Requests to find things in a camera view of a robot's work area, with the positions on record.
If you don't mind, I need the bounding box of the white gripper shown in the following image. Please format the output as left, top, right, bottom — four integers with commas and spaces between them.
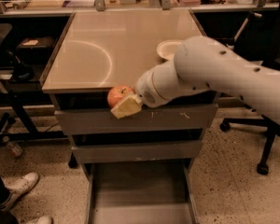
111, 68, 171, 119

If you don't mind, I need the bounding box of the red apple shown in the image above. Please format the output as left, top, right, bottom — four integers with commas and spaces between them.
107, 85, 133, 108

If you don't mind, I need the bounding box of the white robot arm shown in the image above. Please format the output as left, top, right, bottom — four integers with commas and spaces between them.
111, 36, 280, 126

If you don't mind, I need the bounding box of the grey drawer cabinet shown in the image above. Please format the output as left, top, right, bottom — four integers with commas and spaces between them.
39, 8, 232, 224

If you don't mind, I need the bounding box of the grey top drawer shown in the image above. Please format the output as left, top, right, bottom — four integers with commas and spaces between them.
55, 104, 217, 135

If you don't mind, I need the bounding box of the grey middle drawer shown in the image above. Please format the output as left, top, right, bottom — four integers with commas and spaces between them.
72, 140, 203, 163

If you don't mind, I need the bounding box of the grey open bottom drawer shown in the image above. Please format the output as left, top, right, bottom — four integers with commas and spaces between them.
85, 161, 200, 224

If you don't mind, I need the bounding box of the white paper bowl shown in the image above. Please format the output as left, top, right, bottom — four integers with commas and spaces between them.
157, 40, 182, 61

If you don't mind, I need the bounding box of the black box with label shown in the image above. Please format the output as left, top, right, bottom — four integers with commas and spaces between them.
16, 36, 55, 64

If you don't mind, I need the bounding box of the black handheld device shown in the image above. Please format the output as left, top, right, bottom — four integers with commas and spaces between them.
7, 50, 34, 82

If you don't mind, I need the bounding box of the clear plastic bottle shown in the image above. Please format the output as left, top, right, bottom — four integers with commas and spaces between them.
2, 136, 23, 158

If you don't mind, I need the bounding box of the white sneaker lower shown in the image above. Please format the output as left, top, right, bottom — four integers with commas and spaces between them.
25, 216, 53, 224

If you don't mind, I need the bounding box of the black office chair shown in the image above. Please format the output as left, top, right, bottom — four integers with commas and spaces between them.
219, 0, 280, 175

